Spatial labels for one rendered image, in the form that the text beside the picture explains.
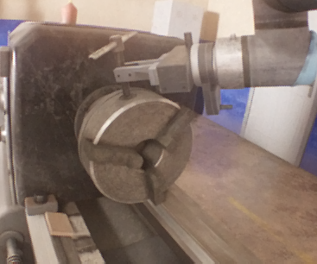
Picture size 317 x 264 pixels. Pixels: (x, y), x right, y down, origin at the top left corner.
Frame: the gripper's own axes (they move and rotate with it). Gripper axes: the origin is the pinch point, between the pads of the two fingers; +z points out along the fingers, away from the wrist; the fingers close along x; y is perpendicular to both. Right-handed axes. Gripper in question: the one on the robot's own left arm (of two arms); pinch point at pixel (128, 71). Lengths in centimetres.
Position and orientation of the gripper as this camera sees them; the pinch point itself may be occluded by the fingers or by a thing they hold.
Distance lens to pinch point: 53.8
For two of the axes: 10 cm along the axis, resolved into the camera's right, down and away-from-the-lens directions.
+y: -1.9, -8.7, -4.5
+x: -3.0, 4.9, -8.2
